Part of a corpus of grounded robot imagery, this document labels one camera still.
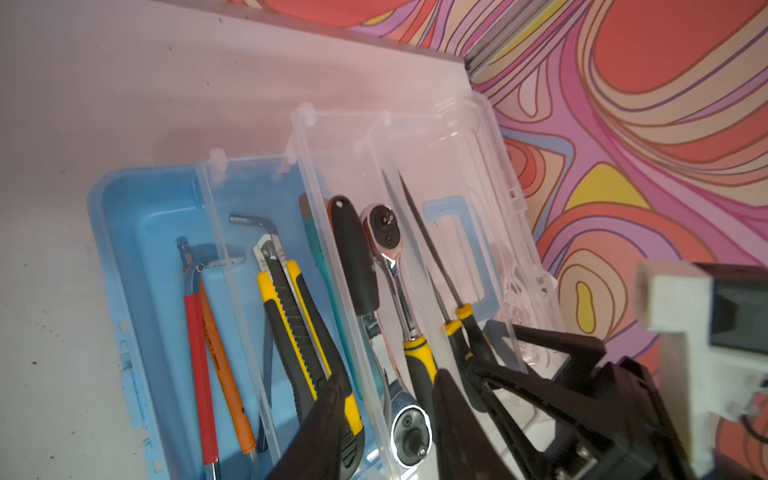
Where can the blue plastic tool box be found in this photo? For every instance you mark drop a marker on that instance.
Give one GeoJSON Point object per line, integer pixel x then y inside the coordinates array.
{"type": "Point", "coordinates": [461, 178]}

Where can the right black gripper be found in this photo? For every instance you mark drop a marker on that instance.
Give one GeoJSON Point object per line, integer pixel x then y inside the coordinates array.
{"type": "Point", "coordinates": [618, 429]}

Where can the black ratchet wrench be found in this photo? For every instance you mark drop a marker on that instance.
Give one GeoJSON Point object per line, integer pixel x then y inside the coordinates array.
{"type": "Point", "coordinates": [410, 429]}

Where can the teal utility knife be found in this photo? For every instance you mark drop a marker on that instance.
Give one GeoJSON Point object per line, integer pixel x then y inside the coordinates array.
{"type": "Point", "coordinates": [321, 263]}

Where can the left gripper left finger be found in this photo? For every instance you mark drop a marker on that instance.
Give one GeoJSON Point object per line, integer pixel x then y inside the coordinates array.
{"type": "Point", "coordinates": [315, 452]}

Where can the yellow black utility knife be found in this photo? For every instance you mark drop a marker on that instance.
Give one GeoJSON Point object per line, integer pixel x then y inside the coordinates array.
{"type": "Point", "coordinates": [306, 350]}

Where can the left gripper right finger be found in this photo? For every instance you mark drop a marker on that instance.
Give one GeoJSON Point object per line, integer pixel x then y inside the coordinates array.
{"type": "Point", "coordinates": [463, 449]}

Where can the large black hex key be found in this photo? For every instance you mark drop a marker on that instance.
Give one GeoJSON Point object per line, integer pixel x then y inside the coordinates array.
{"type": "Point", "coordinates": [261, 223]}

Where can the red handled hex key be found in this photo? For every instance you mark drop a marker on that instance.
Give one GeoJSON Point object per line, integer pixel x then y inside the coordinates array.
{"type": "Point", "coordinates": [200, 357]}

